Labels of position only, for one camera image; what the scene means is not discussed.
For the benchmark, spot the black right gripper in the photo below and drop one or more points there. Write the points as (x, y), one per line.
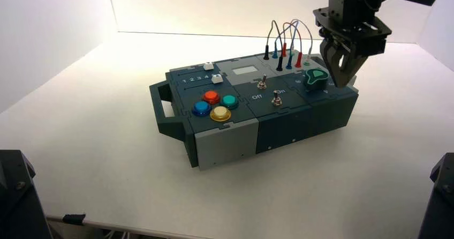
(349, 19)

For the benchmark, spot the green rotary knob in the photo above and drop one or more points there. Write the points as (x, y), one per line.
(315, 80)

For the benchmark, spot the dark teal grey control box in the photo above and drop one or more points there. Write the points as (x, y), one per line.
(276, 129)

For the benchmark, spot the small grey display screen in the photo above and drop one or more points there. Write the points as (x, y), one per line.
(245, 71)

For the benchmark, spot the teal push button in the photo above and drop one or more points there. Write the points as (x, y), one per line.
(229, 101)

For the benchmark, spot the white slider cap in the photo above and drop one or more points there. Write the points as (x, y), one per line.
(208, 66)
(216, 79)

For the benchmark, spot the yellow push button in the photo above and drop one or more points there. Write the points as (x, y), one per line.
(220, 113)

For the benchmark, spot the red push button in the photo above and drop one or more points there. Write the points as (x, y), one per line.
(211, 96)

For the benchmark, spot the blue push button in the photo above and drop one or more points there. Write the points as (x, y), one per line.
(201, 108)

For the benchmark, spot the black table edge clamp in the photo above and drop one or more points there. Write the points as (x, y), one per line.
(73, 219)

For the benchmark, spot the metal toggle switch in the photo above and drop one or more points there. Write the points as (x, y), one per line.
(262, 84)
(276, 100)

